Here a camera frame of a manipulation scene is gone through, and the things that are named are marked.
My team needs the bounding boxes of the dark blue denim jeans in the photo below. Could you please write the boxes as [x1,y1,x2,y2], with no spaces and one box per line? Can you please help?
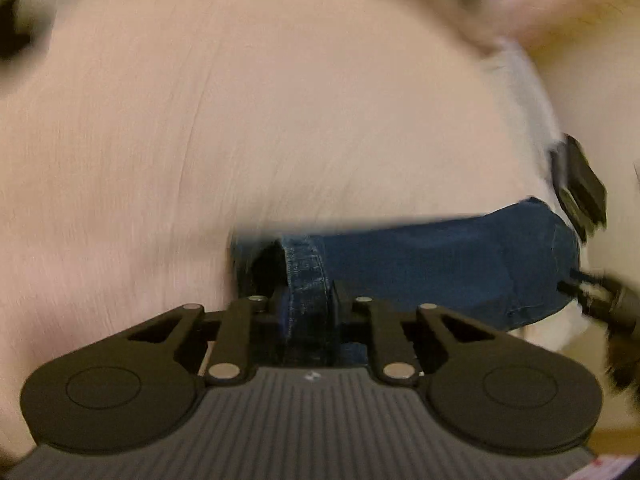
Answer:
[230,198,580,365]

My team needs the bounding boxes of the folded black garment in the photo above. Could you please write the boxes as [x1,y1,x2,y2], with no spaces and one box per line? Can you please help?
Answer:
[549,134,608,244]

